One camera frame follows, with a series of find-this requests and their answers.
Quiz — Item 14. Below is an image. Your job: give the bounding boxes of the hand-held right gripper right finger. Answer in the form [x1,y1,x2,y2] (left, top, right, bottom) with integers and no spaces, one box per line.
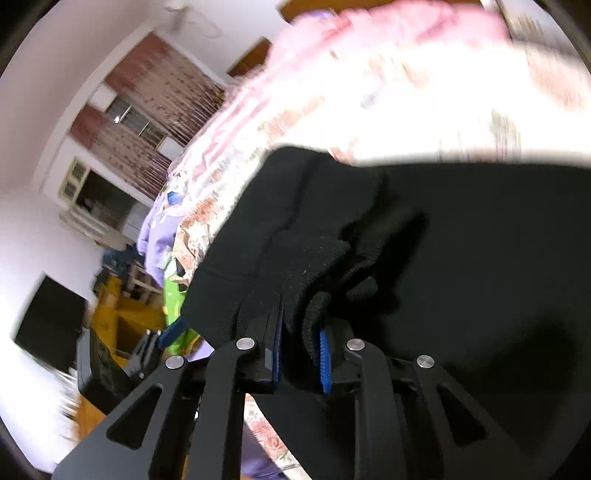
[318,323,561,480]

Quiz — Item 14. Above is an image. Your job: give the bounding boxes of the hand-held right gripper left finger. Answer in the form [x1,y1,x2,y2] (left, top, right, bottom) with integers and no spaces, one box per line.
[51,302,284,480]

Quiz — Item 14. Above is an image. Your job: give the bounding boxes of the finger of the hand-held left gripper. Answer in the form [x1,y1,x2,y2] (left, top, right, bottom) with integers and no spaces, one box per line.
[126,318,190,377]

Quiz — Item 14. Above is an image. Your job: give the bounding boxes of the black pants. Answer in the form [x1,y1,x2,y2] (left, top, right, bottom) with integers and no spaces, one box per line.
[182,145,591,480]

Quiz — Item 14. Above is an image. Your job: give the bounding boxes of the yellow wooden furniture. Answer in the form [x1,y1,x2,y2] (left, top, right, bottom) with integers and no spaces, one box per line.
[76,272,185,439]

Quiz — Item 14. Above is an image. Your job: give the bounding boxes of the black television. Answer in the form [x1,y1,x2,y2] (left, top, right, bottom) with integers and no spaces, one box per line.
[14,274,88,370]

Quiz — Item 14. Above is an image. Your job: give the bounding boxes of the purple cloth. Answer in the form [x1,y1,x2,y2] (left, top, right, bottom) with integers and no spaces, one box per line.
[136,189,185,273]

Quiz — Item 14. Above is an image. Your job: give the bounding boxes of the window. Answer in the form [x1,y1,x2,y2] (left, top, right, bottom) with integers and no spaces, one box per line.
[104,97,167,148]

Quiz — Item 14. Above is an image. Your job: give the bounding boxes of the red patterned curtain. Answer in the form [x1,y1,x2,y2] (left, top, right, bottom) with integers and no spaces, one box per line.
[69,32,227,201]

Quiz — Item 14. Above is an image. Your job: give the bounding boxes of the floral bed sheet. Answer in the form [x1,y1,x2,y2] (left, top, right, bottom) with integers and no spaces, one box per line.
[171,28,591,474]

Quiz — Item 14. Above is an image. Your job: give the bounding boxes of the brown wooden nightstand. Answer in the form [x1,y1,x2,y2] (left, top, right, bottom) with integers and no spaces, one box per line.
[227,39,273,77]

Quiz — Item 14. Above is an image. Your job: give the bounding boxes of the pink quilt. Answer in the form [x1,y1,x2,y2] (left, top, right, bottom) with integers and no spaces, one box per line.
[222,0,513,153]

